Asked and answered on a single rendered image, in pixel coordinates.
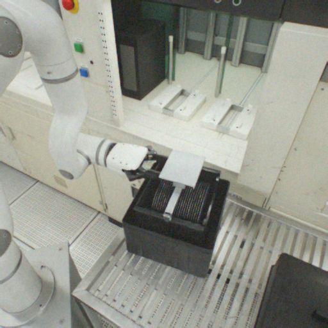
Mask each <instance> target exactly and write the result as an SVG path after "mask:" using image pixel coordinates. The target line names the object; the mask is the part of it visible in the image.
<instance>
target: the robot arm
mask: <svg viewBox="0 0 328 328"><path fill-rule="evenodd" d="M25 52H29V53H30V55H31V57H32V60H33V61H34V63H35V66H36V68H37V71H38V73H39V76H40V79H41V81H42V84H43V85H44V87H45V90H46V92H47V94H48V96H49V100H50V102H51V104H52V106H53V110H54V116H53V118H52V121H51V126H50V130H49V139H48V143H49V151H50V153H51V157H52V160H53V161H54V163H55V165H56V167H57V169H58V171H59V173H60V174H61V175H62V176H63V177H65V178H67V179H70V180H75V179H78V178H80V177H81V176H82V175H83V173H84V172H85V170H86V168H87V167H88V166H89V165H91V164H96V165H100V166H103V167H108V168H109V170H111V171H113V172H115V173H117V174H120V175H122V176H126V177H127V178H128V180H129V181H135V180H139V179H142V178H144V179H146V178H147V177H148V178H151V179H155V180H158V181H160V180H161V178H159V176H160V174H161V172H158V171H155V170H153V169H150V168H148V169H147V170H146V169H144V167H145V165H146V163H147V161H156V162H157V163H161V164H164V165H165V164H166V162H167V160H168V158H169V157H168V156H164V155H160V154H157V152H156V151H155V150H154V149H153V147H152V146H151V145H147V146H145V147H142V146H139V145H133V144H128V143H115V142H114V141H112V140H107V139H103V138H101V137H98V136H94V135H88V134H85V133H80V131H81V128H82V125H83V122H84V120H85V117H86V115H87V112H88V103H87V100H86V95H85V91H84V88H83V84H82V80H81V79H80V76H79V72H78V67H77V65H76V61H75V57H74V53H73V50H72V46H71V44H70V41H69V38H68V34H67V30H66V28H65V25H64V23H63V21H62V18H60V16H59V15H58V13H57V12H56V11H55V10H54V9H53V8H52V7H51V6H49V5H48V4H46V3H44V2H43V1H41V0H0V98H1V96H2V94H3V93H4V91H5V90H6V88H7V86H8V85H10V83H11V82H12V81H13V80H14V79H15V77H16V76H17V74H18V73H19V71H20V69H21V66H22V64H23V61H24V54H25ZM149 156H152V157H149ZM13 234H14V224H13V217H12V212H11V209H10V205H9V204H8V200H7V198H6V194H5V191H4V188H3V185H2V182H1V178H0V326H1V327H5V328H14V327H20V326H23V325H26V324H28V323H29V322H31V321H32V320H34V319H35V318H36V317H38V316H39V315H40V314H42V313H43V311H44V309H45V308H46V307H47V306H48V304H49V302H50V300H51V299H52V297H53V294H54V287H55V280H54V275H53V273H52V272H51V269H50V268H49V267H47V266H46V265H45V264H43V263H40V262H37V261H28V259H27V258H26V256H25V254H23V253H22V251H21V250H20V248H19V246H18V245H17V244H16V242H15V240H14V239H13Z"/></svg>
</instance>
